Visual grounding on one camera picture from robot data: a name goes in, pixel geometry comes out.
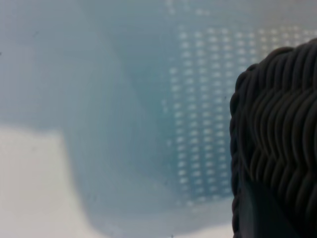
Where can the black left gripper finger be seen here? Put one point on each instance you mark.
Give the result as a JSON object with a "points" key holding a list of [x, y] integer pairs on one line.
{"points": [[260, 218]]}

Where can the dark brown wicker basket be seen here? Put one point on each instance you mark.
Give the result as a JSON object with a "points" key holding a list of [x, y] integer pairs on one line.
{"points": [[284, 111]]}

